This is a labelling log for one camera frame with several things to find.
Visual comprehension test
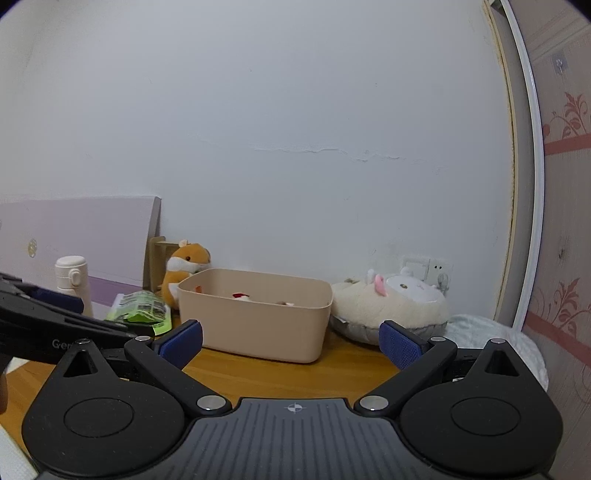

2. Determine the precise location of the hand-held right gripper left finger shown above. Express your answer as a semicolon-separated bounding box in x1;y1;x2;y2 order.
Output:
46;318;234;419

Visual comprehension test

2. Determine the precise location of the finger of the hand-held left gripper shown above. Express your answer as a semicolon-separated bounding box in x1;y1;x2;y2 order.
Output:
0;272;94;319
0;299;156;343

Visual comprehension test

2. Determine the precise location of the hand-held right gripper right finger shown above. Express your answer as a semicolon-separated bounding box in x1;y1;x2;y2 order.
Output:
353;320;537;419

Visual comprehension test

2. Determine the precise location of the beige plastic storage bin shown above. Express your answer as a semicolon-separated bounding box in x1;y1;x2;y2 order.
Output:
178;268;334;364

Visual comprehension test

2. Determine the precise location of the cream thermos bottle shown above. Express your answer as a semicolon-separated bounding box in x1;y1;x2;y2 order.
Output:
54;256;94;319

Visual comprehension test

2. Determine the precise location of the green snack packet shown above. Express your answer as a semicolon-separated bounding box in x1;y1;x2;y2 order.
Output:
105;291;174;337

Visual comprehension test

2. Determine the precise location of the white cow plush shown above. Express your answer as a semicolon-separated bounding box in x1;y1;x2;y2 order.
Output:
330;268;451;344

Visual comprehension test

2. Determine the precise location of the white and purple headboard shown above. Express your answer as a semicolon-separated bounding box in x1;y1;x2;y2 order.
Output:
0;196;163;319

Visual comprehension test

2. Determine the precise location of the striped light bedding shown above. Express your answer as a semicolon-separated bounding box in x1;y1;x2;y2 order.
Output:
445;314;550;393

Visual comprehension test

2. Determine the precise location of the orange hamster plush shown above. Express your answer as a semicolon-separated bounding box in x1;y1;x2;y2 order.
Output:
161;239;212;311

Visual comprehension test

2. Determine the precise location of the floral wardrobe door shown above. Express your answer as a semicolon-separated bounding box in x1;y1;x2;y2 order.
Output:
482;0;591;480

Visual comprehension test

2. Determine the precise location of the white wall socket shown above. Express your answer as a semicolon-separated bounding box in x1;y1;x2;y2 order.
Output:
427;258;454;296

